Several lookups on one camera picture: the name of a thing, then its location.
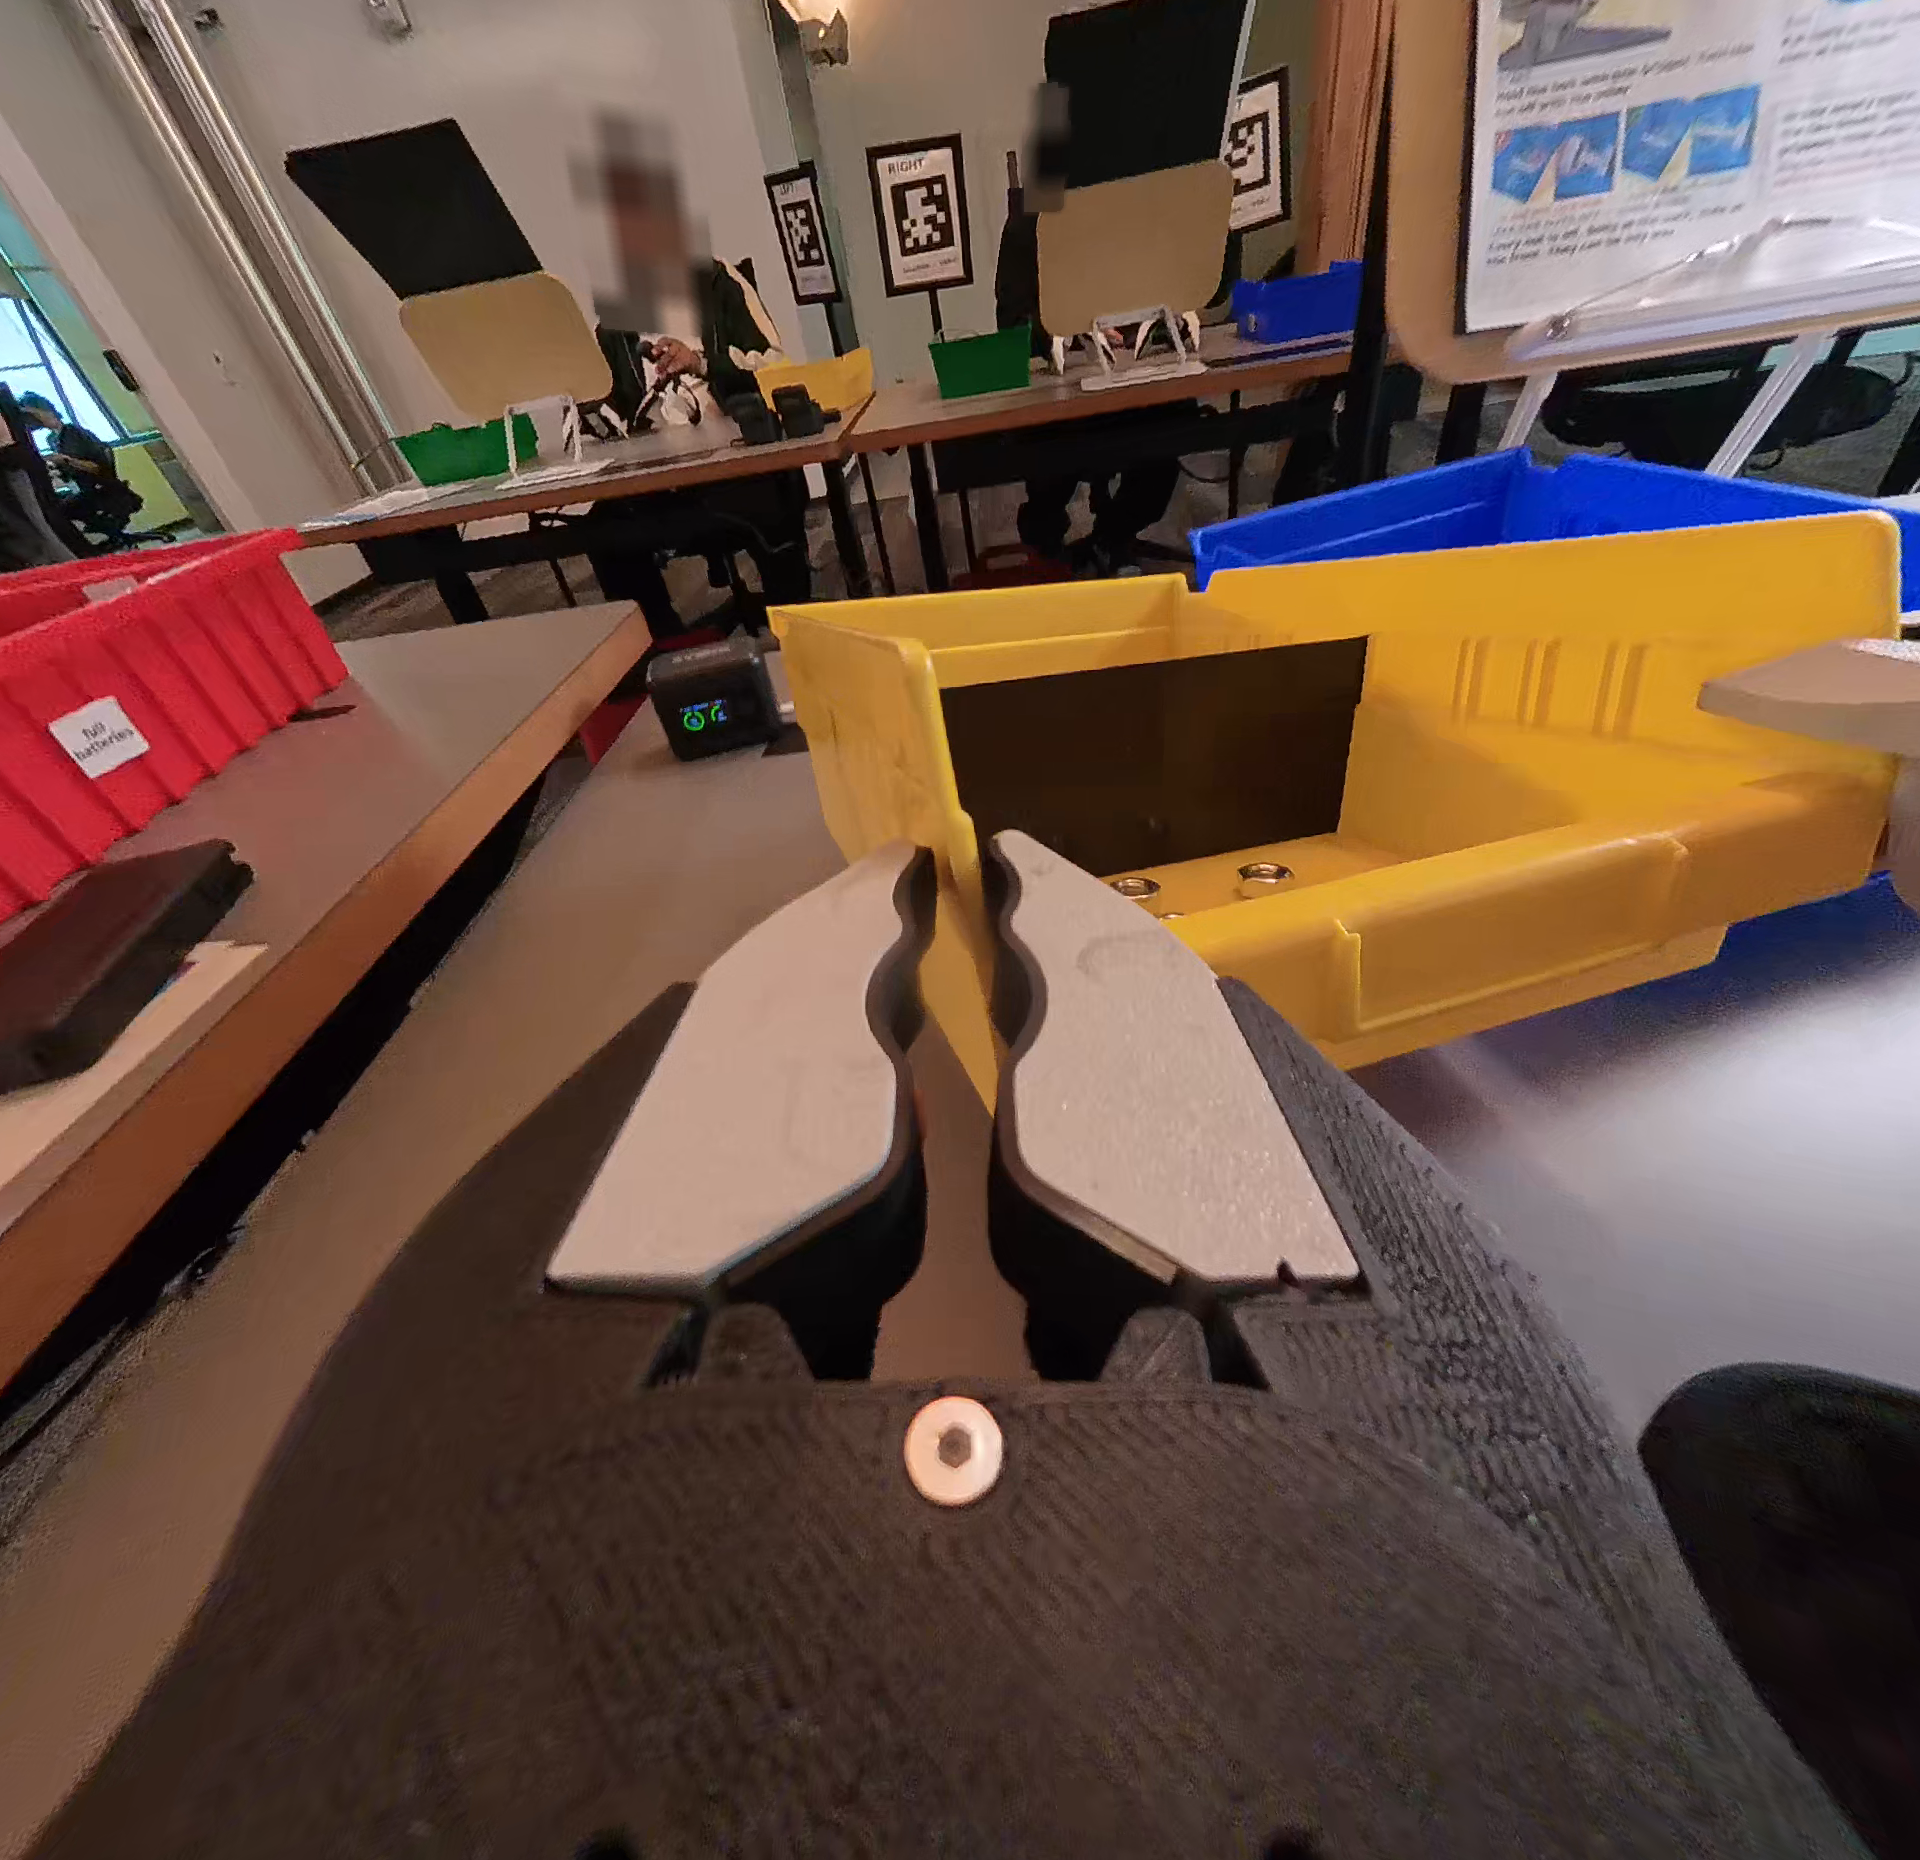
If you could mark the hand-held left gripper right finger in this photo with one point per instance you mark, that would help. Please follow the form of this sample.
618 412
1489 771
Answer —
1155 1123

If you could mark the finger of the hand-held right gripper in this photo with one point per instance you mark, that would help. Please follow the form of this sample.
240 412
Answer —
1833 693
1907 856

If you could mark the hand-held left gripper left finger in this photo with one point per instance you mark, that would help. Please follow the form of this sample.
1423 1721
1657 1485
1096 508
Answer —
752 1123

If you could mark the blue plastic bin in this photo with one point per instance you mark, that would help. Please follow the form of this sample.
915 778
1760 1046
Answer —
1573 500
1300 309

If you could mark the yellow plastic bin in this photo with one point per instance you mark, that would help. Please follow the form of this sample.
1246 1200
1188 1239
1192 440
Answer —
1498 872
819 374

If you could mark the black bin divider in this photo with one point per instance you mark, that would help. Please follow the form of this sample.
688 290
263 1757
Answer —
1155 749

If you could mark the printed instruction sheet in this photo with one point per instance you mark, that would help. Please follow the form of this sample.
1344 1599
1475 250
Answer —
1677 237

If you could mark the wooden top desk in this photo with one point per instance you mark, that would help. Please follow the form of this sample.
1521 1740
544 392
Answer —
419 749
1054 397
676 453

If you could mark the flat black device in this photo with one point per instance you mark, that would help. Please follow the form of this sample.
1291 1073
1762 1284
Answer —
106 944

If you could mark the red plastic bin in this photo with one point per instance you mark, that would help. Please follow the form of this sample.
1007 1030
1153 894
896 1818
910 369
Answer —
94 569
196 693

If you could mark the black gripper devices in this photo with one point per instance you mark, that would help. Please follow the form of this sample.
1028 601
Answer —
783 419

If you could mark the green plastic bin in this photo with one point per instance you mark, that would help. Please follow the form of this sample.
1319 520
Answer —
455 453
976 367

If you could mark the small framed marker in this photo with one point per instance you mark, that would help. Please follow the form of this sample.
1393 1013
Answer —
918 216
806 235
1256 148

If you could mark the wooden board stand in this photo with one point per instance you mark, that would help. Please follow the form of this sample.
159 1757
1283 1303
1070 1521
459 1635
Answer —
503 346
1132 250

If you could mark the black flag panel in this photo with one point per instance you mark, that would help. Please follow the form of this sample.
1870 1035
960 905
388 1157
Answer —
414 209
1147 77

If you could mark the silver vertical pipes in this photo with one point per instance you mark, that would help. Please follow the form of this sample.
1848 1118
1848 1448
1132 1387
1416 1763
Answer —
225 168

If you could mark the wall light fixture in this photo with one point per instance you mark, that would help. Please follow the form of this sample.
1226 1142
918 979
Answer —
808 13

